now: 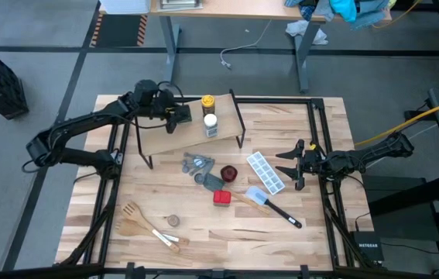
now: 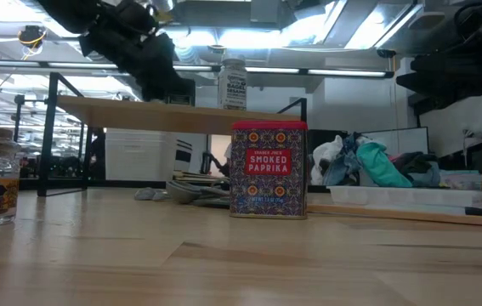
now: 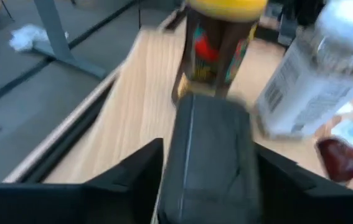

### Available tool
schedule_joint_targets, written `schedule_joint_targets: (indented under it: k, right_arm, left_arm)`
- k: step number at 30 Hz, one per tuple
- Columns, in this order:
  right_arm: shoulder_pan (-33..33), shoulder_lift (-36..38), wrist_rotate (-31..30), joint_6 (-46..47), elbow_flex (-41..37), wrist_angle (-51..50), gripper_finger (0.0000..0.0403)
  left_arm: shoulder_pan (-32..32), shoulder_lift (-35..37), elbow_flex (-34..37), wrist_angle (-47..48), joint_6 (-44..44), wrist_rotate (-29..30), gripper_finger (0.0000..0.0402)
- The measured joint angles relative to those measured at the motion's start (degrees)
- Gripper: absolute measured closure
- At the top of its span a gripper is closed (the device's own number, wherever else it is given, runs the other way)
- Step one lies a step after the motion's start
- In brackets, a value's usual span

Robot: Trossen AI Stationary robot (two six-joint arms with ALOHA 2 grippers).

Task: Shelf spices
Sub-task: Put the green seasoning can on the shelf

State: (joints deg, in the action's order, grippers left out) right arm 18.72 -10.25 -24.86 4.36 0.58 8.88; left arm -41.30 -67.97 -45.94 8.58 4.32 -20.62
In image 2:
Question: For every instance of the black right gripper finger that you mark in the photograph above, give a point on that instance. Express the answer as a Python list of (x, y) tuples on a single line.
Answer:
[(449, 89), (453, 64)]

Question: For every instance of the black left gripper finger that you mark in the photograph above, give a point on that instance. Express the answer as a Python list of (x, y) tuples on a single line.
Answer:
[(160, 76)]

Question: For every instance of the white-lid bagel sesame jar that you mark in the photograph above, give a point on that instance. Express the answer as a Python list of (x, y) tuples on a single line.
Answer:
[(232, 91)]

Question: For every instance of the red smoked paprika tin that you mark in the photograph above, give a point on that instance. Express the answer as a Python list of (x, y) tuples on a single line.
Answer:
[(268, 170)]

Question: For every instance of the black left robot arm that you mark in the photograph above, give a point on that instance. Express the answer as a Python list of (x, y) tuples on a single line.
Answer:
[(70, 13)]

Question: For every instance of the wooden shelf with black legs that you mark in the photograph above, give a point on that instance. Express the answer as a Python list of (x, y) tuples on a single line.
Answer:
[(138, 115)]

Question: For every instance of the white storage bin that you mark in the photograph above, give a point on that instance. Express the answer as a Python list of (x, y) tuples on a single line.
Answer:
[(138, 155)]

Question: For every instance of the dark grey-blue cloth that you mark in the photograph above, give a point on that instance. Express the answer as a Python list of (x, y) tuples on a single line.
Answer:
[(419, 170)]

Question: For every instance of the teal cloth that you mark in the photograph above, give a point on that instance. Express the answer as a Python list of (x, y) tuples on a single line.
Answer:
[(383, 168)]

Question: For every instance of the stack of papers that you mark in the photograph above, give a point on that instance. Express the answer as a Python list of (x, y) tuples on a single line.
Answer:
[(198, 176)]

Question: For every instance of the white ice cube tray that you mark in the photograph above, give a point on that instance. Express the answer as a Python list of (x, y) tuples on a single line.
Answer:
[(410, 196)]

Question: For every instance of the grey measuring spoon set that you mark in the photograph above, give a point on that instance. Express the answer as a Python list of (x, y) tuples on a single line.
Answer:
[(151, 194)]

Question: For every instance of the blue plaid cloth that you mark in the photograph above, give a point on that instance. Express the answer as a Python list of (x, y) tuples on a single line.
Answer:
[(342, 163)]

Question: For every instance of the white cloth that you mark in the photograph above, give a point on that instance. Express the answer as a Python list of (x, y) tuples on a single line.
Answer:
[(325, 155)]

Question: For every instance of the black overhead camera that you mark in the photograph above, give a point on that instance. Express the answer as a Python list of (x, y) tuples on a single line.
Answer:
[(32, 35)]

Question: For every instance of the black aluminium rig frame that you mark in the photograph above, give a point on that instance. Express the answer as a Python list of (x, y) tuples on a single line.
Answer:
[(66, 183)]

